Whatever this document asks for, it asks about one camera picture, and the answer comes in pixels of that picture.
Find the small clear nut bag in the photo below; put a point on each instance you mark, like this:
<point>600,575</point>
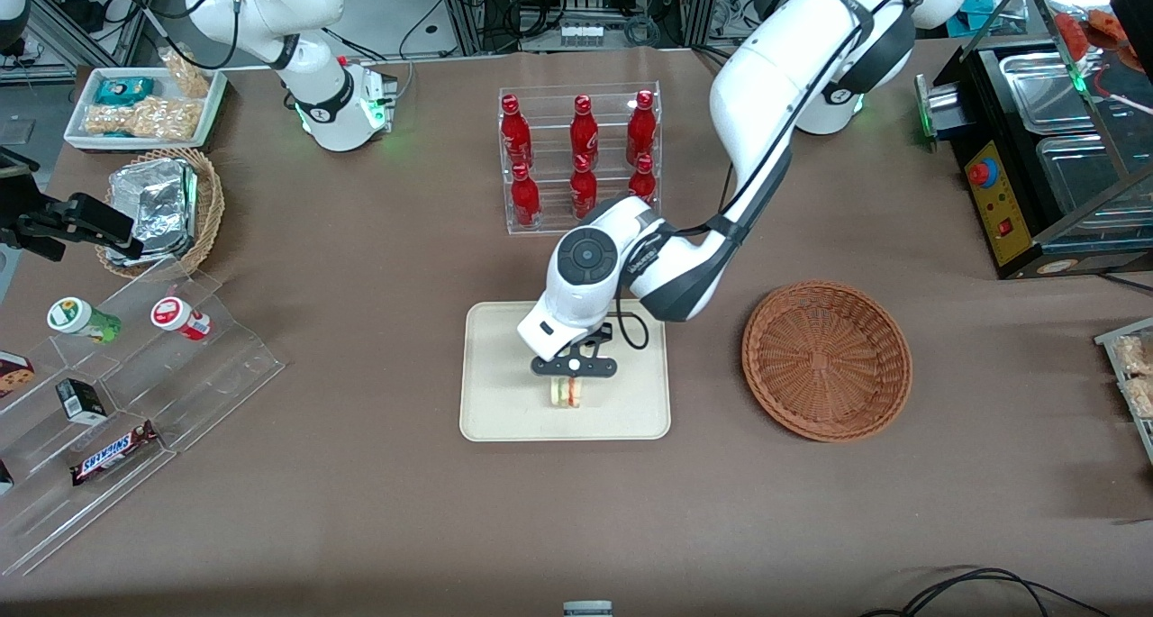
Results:
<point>187,75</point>

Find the aluminium foil container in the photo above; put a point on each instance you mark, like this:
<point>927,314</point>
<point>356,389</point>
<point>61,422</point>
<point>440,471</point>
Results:
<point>158,204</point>

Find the clear bag of snacks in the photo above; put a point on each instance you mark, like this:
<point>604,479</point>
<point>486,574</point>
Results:
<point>1142,396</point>
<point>1137,356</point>

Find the small black carton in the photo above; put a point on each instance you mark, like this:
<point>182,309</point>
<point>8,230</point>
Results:
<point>81,401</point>

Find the light wicker basket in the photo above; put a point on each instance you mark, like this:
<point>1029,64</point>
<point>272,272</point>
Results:
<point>209,207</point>

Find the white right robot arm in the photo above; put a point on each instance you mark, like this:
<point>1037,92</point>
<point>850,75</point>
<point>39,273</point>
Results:
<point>306,22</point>

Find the clear acrylic step shelf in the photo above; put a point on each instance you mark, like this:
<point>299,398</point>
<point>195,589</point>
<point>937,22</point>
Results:
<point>212,374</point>

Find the red emergency stop button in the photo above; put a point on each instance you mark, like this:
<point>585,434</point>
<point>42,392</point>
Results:
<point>982,171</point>

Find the snickers chocolate bar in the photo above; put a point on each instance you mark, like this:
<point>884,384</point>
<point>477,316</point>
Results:
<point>113,453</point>

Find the large clear nut bag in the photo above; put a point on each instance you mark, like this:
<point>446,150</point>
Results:
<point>144,117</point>

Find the red lidded cup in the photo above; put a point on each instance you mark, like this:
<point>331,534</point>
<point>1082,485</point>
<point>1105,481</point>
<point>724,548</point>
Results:
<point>180,317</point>

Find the white rectangular snack tray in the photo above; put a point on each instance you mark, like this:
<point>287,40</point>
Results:
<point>77,126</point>

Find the black food warmer appliance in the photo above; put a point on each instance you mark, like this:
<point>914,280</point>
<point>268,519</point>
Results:
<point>995,198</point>

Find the white tray with snack bags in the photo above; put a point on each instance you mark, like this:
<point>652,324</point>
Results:
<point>1137,437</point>

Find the clear acrylic bottle rack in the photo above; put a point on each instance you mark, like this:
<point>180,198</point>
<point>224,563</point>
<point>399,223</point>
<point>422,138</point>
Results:
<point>549,225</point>

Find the teal snack packet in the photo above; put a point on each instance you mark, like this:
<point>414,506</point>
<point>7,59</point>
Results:
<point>124,90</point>

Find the red cola bottle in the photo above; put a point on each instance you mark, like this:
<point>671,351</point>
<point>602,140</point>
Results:
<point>515,131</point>
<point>584,131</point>
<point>584,189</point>
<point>525,198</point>
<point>640,126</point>
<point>641,180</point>

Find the brown cookie box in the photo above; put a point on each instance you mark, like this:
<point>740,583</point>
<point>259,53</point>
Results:
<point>13,374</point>

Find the steel food pan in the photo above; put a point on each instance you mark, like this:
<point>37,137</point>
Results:
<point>1045,90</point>

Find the triangle sandwich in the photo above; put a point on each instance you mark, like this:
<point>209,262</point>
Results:
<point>566,394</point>

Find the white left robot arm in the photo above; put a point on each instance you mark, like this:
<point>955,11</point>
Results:
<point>766,86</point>

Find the small grey device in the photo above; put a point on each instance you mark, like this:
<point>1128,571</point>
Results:
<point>587,609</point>

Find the green lidded cup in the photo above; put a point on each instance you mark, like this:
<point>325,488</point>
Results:
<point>81,320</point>

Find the brown wicker basket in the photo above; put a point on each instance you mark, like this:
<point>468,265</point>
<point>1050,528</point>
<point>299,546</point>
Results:
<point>827,360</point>

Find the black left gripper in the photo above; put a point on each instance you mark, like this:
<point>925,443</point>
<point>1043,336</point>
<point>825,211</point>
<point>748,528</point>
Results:
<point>605,332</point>

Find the white power strip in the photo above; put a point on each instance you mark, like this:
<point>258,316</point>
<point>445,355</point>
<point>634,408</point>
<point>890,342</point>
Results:
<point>581,33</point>

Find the cream plastic tray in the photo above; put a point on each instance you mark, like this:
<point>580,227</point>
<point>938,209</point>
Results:
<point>504,392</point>

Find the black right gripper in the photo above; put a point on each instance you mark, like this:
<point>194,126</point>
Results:
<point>47,221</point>

